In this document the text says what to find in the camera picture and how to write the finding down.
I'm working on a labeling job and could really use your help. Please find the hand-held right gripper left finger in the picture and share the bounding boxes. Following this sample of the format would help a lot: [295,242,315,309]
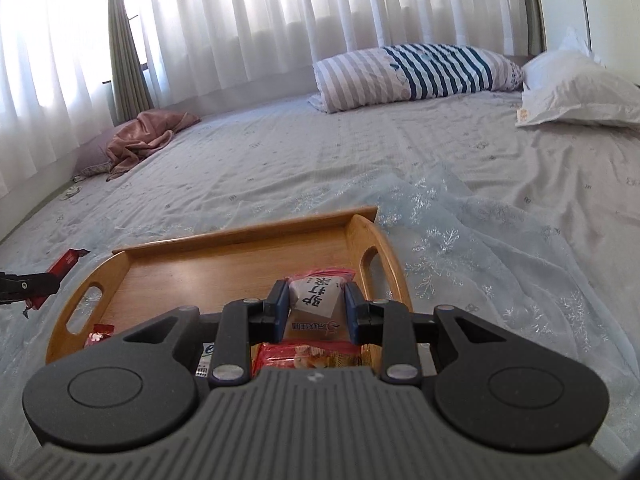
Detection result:
[117,280,291,387]

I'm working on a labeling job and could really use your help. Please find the grey-green curtain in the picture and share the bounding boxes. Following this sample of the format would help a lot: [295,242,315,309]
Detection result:
[102,0,153,126]
[520,0,547,56]

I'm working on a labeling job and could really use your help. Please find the small red candy packet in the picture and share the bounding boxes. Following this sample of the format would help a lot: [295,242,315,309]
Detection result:
[84,324,116,350]

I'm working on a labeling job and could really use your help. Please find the light blue snowflake blanket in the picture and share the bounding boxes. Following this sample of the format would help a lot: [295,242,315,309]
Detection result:
[0,160,640,466]

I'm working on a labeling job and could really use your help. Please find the white sheer curtain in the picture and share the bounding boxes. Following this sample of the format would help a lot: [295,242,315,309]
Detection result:
[0,0,546,196]

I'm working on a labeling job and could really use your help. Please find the purple pillow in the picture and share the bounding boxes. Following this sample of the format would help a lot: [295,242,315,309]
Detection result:
[72,122,138,181]

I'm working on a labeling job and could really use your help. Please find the pink crumpled cloth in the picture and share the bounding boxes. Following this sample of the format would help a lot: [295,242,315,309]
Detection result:
[106,110,202,182]

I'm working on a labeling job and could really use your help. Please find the blue grey striped pillow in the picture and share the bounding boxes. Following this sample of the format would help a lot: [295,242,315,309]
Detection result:
[307,44,526,113]

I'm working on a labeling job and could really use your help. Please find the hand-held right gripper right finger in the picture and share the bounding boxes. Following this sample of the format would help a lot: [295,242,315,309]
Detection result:
[344,281,526,387]

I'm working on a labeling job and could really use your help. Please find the bright red wafer packet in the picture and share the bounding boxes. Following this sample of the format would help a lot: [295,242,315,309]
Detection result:
[22,248,91,318]

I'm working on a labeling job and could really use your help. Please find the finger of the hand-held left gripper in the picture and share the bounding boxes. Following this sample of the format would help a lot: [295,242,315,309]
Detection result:
[0,271,60,306]

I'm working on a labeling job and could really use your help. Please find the white pillow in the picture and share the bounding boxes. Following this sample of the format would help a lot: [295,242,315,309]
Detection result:
[515,27,640,128]

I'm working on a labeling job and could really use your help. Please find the bed with grey sheet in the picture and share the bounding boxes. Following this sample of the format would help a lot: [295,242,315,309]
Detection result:
[0,77,640,311]

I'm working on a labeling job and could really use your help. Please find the wooden tray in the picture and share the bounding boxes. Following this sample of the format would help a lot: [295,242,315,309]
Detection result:
[45,206,413,376]

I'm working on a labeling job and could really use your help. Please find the white pink cake packet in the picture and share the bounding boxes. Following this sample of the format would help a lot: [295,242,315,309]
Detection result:
[285,267,357,343]

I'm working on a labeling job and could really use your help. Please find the red peanut snack packet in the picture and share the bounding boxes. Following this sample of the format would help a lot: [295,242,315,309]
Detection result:
[250,341,368,373]

